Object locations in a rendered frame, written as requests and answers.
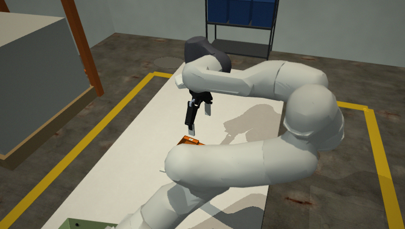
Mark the orange rack of bins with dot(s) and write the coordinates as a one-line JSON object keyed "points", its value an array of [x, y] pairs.
{"points": [[189, 140]]}

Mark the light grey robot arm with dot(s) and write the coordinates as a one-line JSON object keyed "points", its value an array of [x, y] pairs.
{"points": [[201, 172]]}

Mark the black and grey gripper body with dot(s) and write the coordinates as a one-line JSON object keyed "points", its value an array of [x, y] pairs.
{"points": [[197, 96]]}

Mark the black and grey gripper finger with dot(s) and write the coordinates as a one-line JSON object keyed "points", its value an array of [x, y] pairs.
{"points": [[191, 114], [207, 104]]}

